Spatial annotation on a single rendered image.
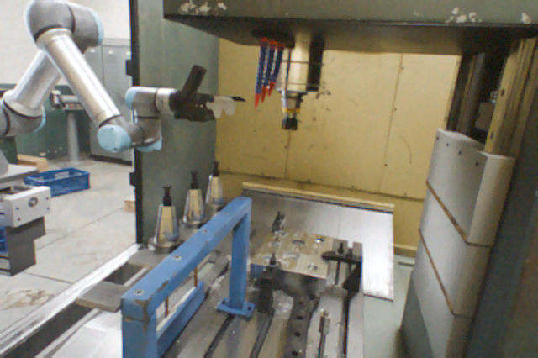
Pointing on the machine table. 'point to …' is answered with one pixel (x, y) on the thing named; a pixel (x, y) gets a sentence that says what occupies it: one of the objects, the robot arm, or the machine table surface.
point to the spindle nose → (303, 67)
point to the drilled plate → (308, 279)
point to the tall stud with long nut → (323, 332)
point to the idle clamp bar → (298, 328)
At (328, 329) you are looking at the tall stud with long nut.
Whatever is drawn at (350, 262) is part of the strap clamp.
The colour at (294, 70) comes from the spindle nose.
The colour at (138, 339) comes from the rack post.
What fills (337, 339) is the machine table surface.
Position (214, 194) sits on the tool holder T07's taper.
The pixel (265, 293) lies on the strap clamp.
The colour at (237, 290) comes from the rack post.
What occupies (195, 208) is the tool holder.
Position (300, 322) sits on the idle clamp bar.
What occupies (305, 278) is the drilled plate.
